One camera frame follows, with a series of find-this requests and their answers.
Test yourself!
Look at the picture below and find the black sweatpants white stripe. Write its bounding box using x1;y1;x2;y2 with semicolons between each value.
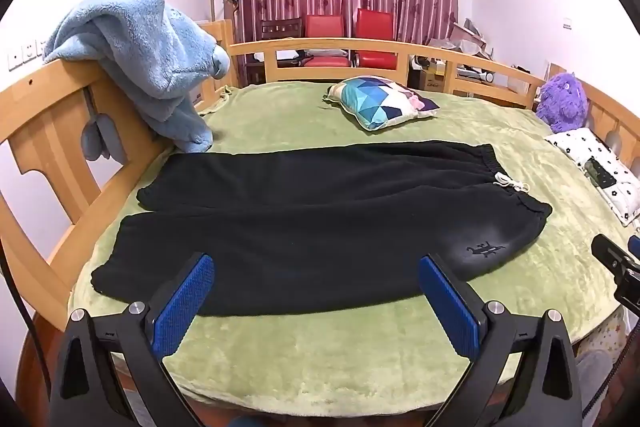
91;141;552;317

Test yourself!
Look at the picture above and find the white dotted pillow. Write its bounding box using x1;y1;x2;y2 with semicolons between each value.
544;128;639;227

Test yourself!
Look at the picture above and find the black phone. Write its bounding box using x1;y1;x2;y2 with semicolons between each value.
585;157;617;190

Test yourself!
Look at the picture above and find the purple plush toy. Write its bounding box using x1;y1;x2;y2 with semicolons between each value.
536;72;588;133

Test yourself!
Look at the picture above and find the cardboard box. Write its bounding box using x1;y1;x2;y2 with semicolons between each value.
419;62;446;92

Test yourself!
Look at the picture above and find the geometric patterned pillow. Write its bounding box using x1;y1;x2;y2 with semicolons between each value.
323;76;439;132

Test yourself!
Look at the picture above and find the light blue fleece blanket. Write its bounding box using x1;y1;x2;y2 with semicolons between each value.
43;0;230;153

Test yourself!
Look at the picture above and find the wooden bed frame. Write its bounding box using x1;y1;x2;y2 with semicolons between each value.
0;18;640;331

